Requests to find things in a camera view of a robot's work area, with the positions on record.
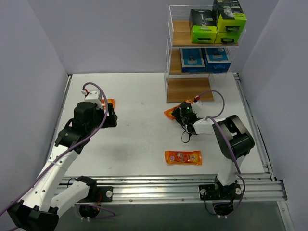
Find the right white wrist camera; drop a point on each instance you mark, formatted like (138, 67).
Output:
(197, 105)

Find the blue white razor box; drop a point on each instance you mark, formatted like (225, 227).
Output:
(192, 60)

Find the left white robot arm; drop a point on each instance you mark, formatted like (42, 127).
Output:
(39, 209)

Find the tall green black razor box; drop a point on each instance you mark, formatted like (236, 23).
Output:
(227, 37)

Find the aluminium mounting rail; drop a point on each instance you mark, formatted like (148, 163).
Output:
(185, 188)

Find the small black green razor box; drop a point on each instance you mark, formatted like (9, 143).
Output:
(230, 17)

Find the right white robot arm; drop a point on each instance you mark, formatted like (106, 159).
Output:
(234, 139)

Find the white wire wooden shelf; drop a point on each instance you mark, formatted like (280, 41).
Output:
(180, 86)

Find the black green razor pack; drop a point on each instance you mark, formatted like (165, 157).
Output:
(202, 25)

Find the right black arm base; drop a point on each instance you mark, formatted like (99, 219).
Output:
(217, 192)

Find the orange razor bag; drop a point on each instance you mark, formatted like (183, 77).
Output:
(183, 158)
(112, 101)
(168, 112)

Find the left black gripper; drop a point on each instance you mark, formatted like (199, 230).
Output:
(111, 115)

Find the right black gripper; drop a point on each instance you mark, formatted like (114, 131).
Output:
(177, 115)

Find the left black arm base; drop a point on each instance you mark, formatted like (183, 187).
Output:
(105, 194)

